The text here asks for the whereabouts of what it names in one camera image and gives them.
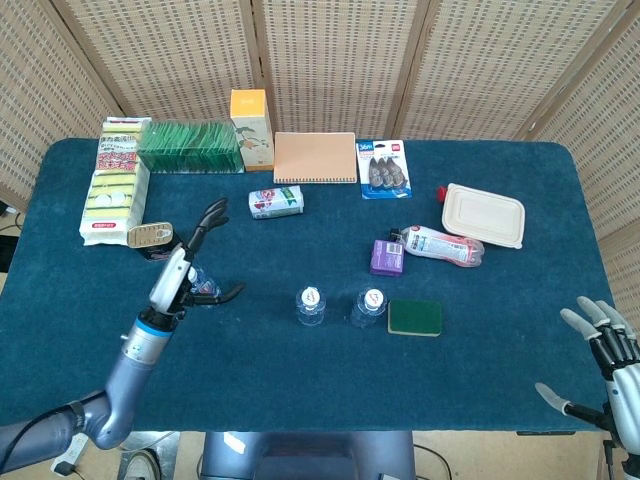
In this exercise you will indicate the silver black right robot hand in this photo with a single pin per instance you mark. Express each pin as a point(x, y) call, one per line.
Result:
point(625, 395)

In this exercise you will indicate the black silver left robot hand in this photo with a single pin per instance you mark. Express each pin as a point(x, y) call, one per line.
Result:
point(172, 277)

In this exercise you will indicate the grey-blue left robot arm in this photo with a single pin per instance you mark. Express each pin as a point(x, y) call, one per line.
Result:
point(125, 380)

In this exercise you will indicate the black gold luncheon meat tin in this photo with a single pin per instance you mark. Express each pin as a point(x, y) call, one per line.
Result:
point(147, 235)

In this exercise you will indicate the yellow white sponge multipack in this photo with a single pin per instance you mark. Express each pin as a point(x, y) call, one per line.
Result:
point(112, 190)

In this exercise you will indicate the white green printed can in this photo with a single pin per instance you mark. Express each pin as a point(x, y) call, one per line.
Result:
point(275, 202)

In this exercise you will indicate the clear box of green sachets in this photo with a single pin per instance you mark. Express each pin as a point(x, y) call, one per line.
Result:
point(190, 145)

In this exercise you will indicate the blue table cloth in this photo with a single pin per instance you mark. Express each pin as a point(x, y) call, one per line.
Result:
point(300, 390)

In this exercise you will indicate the metal table foot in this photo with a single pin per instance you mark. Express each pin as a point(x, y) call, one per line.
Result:
point(155, 447)

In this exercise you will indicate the orange cream pomelo carton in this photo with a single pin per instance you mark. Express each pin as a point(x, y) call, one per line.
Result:
point(250, 125)

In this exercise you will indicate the orange spiral notebook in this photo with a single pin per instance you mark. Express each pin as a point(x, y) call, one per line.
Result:
point(315, 157)

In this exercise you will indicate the white power strip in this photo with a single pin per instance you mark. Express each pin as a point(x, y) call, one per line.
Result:
point(75, 452)

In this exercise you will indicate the purple small carton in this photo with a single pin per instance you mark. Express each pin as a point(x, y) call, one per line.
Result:
point(387, 257)

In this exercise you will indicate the grey-blue robot torso base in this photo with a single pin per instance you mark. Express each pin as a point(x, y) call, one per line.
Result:
point(300, 455)

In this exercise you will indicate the black power plug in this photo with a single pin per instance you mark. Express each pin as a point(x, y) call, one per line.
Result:
point(63, 468)

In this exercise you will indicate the green yellow scouring sponge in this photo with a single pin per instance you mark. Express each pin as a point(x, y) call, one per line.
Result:
point(415, 317)

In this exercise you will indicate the beige lidded food container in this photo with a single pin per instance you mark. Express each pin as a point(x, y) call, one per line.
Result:
point(482, 215)

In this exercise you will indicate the blue correction tape blister pack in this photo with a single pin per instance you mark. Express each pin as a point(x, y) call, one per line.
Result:
point(384, 170)

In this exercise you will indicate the white red labelled drink bottle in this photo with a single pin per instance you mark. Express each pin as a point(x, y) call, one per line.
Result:
point(440, 245)

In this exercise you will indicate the woven folding screen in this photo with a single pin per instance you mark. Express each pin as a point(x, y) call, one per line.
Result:
point(325, 65)

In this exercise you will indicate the red round plastic object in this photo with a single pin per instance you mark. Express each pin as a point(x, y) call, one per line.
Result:
point(443, 193)

